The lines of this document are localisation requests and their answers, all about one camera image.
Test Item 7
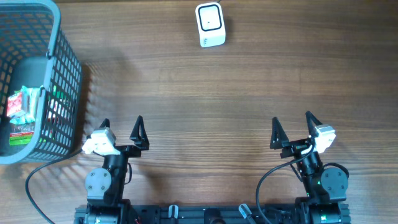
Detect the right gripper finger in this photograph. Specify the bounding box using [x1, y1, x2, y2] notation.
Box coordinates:
[270, 117, 289, 149]
[305, 111, 323, 137]

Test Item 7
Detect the teal snack packet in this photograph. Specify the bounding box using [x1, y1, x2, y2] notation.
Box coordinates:
[11, 86, 41, 124]

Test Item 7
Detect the green candy bag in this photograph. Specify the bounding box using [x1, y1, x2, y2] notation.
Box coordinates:
[9, 123, 35, 146]

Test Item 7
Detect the red white tissue pack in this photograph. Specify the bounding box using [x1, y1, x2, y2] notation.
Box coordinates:
[7, 92, 24, 118]

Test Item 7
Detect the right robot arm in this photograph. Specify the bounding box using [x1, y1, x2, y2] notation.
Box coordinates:
[266, 111, 351, 224]

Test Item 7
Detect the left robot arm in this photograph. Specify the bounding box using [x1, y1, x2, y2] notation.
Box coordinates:
[74, 115, 150, 224]

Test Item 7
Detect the white barcode scanner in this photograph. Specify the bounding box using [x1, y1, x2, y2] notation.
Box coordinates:
[195, 2, 226, 48]

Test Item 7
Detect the grey plastic mesh basket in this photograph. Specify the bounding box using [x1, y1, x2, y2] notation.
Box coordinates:
[1, 0, 83, 165]

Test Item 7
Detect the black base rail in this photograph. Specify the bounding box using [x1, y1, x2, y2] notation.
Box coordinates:
[74, 203, 351, 224]

